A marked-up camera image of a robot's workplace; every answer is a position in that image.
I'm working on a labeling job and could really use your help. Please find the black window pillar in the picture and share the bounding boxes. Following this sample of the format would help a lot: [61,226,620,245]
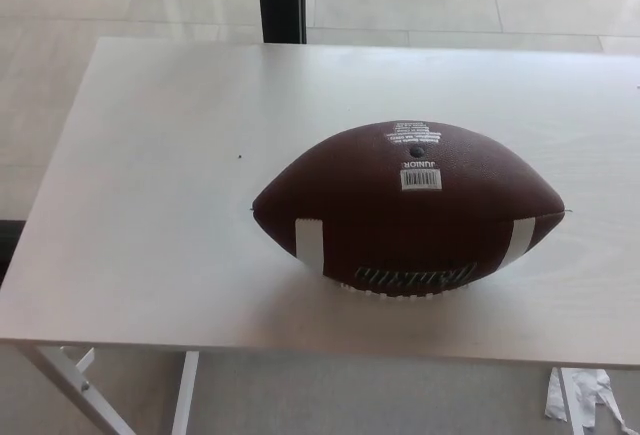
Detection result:
[254,0,308,45]

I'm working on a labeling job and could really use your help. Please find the white straight table leg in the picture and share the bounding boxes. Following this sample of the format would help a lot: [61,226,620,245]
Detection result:
[556,367,589,435]
[168,351,201,435]

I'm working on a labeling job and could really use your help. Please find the black object at floor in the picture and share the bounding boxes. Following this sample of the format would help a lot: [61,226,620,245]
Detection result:
[0,219,24,286]

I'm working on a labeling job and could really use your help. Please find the crumpled white paper scrap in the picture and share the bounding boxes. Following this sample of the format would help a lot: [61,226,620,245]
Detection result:
[543,366,639,435]

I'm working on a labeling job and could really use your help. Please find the white slanted table leg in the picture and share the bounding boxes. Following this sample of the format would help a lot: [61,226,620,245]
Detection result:
[14,345,131,435]

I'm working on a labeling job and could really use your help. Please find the brown junior football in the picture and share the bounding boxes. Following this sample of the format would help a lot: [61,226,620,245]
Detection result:
[251,119,571,306]

